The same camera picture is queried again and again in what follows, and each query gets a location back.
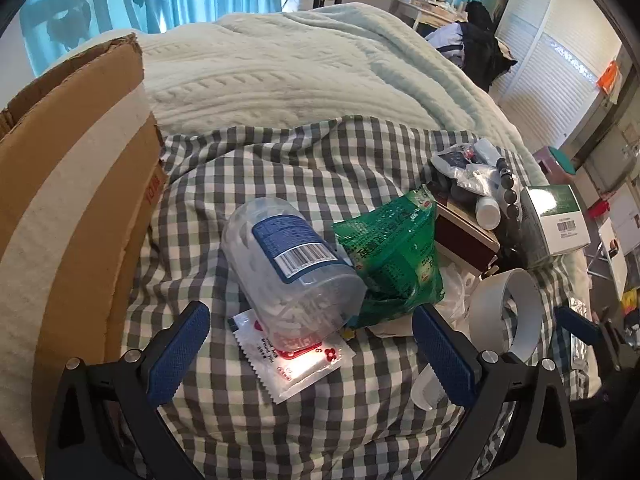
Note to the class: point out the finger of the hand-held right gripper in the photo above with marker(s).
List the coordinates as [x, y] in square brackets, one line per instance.
[577, 322]

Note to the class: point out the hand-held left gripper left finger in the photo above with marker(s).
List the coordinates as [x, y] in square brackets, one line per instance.
[180, 355]

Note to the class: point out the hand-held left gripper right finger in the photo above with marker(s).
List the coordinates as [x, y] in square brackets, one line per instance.
[445, 360]

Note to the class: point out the green and white carton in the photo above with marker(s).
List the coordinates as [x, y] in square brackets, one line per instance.
[555, 210]

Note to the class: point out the white sachet with red print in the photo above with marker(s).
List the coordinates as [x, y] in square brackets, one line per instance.
[295, 365]

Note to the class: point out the green snack bag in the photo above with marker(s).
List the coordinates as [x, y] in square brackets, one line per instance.
[395, 255]

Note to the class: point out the dark red book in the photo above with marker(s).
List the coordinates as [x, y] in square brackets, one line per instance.
[460, 240]

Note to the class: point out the clear jar with blue label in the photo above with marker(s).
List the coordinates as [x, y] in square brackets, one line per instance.
[280, 270]

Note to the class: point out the brown cardboard box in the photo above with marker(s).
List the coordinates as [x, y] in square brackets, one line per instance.
[75, 185]

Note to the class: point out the silver blister pack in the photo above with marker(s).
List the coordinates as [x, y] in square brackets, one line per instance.
[580, 350]

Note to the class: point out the white plastic piece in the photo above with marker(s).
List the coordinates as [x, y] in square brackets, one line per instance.
[425, 390]

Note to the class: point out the crumpled white tissue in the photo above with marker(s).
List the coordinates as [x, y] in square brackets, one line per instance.
[457, 285]

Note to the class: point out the small white bottle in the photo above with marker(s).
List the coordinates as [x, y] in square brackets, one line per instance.
[487, 212]

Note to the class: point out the grey checked cloth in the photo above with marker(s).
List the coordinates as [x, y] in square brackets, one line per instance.
[300, 170]

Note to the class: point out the orange tag on wardrobe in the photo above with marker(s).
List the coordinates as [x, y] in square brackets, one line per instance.
[610, 77]

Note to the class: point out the pale green fluffy blanket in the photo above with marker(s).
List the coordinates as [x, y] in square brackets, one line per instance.
[450, 85]

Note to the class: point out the white louvred wardrobe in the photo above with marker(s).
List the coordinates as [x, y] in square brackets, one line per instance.
[550, 50]

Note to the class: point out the pile of dark clothes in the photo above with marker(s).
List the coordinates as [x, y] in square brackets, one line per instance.
[480, 45]

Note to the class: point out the white dressing table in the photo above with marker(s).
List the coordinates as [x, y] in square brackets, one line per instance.
[430, 12]

